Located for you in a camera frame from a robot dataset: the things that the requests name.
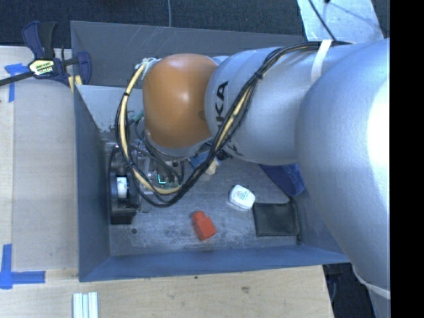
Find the small cream object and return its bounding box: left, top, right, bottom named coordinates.
left=204, top=159, right=222, bottom=176

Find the grey metal bin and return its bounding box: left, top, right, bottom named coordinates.
left=70, top=20, right=352, bottom=283

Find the red toy block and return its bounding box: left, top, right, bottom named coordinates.
left=191, top=210, right=218, bottom=242

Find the white oval floss box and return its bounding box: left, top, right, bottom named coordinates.
left=228, top=184, right=256, bottom=211

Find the pale wood board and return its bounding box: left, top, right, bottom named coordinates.
left=11, top=48, right=80, bottom=272

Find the dark green cloth pouch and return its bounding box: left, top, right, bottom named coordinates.
left=252, top=201, right=301, bottom=238

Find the blue cloth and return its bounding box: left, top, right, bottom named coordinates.
left=189, top=150, right=306, bottom=197

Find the black cylinder on white bracket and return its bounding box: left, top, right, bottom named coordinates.
left=109, top=146, right=139, bottom=225

